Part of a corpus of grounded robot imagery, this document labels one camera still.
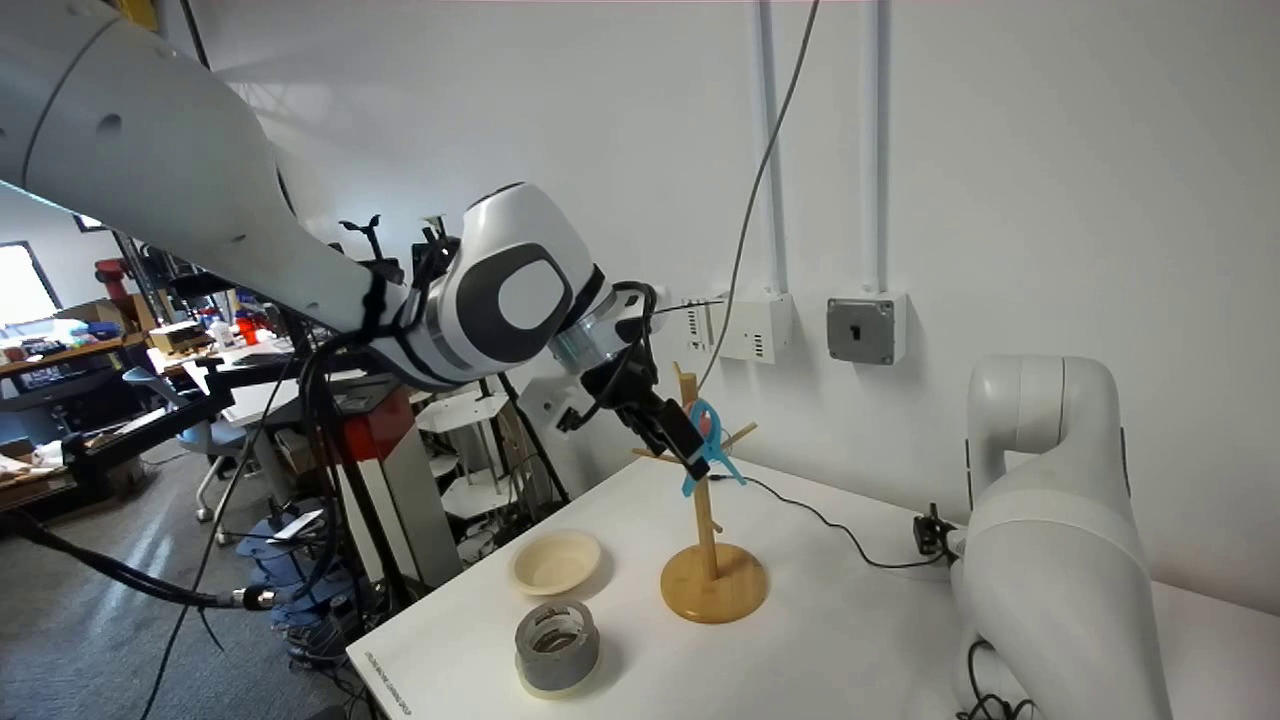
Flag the red white machine cabinet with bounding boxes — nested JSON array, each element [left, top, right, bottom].
[[338, 378, 463, 593]]

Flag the white stool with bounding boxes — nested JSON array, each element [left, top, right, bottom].
[[417, 378, 573, 552]]

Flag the wooden peg hanger stand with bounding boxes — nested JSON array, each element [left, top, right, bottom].
[[630, 362, 778, 627]]

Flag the white elbow-shaped machine column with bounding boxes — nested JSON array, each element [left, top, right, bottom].
[[947, 352, 1178, 720]]

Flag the white wall conduit pipe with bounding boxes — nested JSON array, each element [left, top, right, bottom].
[[863, 0, 896, 298], [752, 0, 791, 300]]

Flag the tangled thin black cables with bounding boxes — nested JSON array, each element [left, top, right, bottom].
[[955, 636, 1042, 720]]

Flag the grey tape roll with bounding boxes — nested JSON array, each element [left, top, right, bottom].
[[514, 596, 603, 695]]

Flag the grey wall junction box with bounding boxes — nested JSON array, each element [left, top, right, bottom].
[[823, 292, 910, 368]]

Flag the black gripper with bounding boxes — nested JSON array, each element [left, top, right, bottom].
[[595, 341, 717, 472]]

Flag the thin black cable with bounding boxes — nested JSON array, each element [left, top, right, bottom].
[[724, 469, 936, 575]]

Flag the white wall box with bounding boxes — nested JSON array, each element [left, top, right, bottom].
[[717, 292, 799, 372]]

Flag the grey hanging cable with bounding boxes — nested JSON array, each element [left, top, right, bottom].
[[693, 0, 823, 398]]

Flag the black tripod stand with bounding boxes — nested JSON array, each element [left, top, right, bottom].
[[166, 263, 417, 615]]

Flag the blue scoop object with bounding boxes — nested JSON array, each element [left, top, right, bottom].
[[677, 398, 752, 501]]

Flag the white wall socket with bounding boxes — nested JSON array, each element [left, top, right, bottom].
[[679, 292, 733, 352]]

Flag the bright window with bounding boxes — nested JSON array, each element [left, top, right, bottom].
[[0, 235, 63, 334]]

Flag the black floor hose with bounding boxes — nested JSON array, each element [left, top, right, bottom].
[[0, 515, 283, 615]]

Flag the cluttered dark workbench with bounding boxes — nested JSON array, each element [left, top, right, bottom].
[[0, 298, 315, 515]]

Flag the black plug block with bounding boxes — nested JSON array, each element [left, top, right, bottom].
[[910, 501, 962, 570]]

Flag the blue crate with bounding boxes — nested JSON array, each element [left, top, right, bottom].
[[244, 511, 372, 634]]

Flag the cream shallow bowl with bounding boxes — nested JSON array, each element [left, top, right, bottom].
[[507, 527, 608, 601]]

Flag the black camera on stand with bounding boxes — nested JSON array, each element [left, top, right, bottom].
[[417, 216, 463, 288]]

